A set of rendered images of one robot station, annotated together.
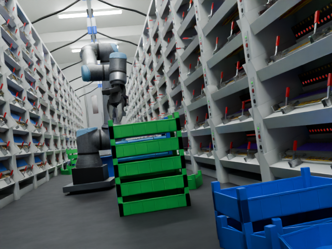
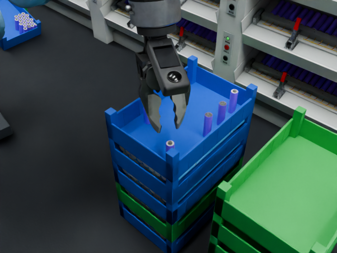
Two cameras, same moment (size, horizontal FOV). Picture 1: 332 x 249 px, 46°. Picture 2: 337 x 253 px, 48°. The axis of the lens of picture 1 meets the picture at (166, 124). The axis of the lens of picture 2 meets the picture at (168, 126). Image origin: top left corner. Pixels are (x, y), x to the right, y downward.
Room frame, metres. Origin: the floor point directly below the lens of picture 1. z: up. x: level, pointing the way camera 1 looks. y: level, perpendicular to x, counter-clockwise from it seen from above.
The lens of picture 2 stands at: (1.55, 0.60, 0.94)
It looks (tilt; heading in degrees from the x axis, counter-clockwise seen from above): 44 degrees down; 320
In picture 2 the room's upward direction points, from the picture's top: straight up
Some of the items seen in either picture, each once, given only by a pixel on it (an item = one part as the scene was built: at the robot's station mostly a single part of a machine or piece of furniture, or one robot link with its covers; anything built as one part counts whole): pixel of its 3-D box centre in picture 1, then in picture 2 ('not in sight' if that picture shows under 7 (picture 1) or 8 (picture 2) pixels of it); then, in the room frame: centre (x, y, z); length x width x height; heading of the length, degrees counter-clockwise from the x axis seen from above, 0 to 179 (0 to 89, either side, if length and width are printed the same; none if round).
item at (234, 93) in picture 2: not in sight; (232, 101); (2.00, 0.03, 0.36); 0.02 x 0.02 x 0.06
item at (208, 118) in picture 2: not in sight; (207, 125); (1.97, 0.13, 0.36); 0.02 x 0.02 x 0.06
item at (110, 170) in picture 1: (106, 167); not in sight; (3.46, 0.56, 0.10); 0.30 x 0.08 x 0.20; 118
